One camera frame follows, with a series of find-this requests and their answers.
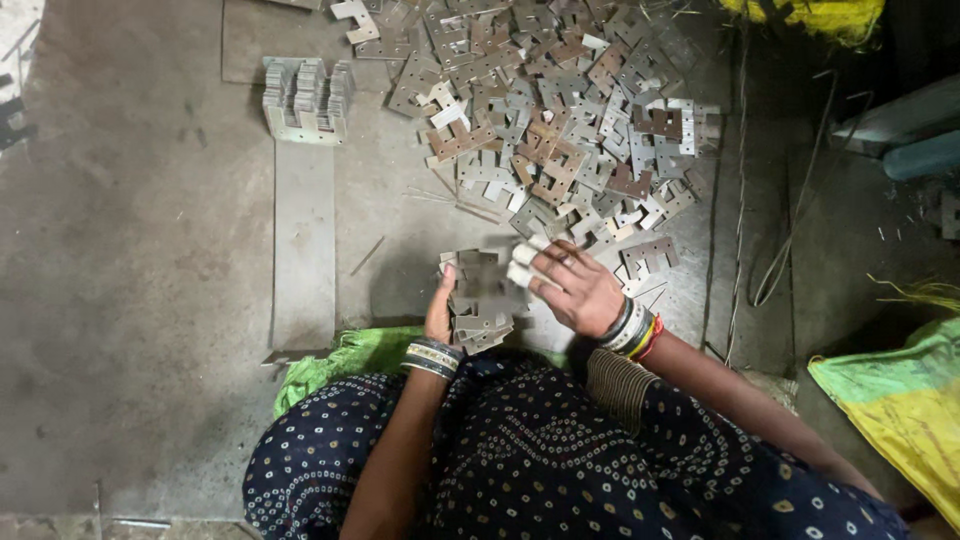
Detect person's left hand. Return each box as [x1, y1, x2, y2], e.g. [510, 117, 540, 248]
[423, 263, 459, 346]

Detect person's right hand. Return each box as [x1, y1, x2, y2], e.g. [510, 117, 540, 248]
[506, 238, 627, 339]

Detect bundle of metal laminations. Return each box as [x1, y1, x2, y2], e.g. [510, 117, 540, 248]
[438, 246, 535, 355]

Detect left wrist bangles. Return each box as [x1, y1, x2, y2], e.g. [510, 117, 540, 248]
[399, 336, 465, 381]

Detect wrist bangles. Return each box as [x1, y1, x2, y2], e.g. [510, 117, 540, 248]
[597, 295, 666, 364]
[399, 336, 465, 381]

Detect right wrist bangles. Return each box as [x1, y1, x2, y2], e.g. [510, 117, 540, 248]
[597, 295, 666, 364]

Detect long flat metal strip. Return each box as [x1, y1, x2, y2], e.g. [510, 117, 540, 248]
[261, 141, 337, 366]

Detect person's dark dotted clothing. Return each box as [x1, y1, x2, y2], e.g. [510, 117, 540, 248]
[241, 346, 912, 540]

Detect heap of loose metal laminations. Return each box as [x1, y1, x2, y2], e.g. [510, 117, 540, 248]
[330, 0, 725, 297]

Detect upright stacked metal laminations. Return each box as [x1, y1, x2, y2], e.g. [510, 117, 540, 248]
[261, 57, 357, 147]

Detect green and yellow woven sack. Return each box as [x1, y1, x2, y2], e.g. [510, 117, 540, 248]
[807, 315, 960, 532]

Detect grey and blue pipe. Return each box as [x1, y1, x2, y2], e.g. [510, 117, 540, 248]
[831, 73, 960, 183]

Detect thin metal wire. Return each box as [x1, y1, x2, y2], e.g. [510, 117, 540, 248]
[724, 30, 751, 369]

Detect bent wire loop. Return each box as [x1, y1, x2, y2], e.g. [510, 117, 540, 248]
[750, 69, 875, 309]

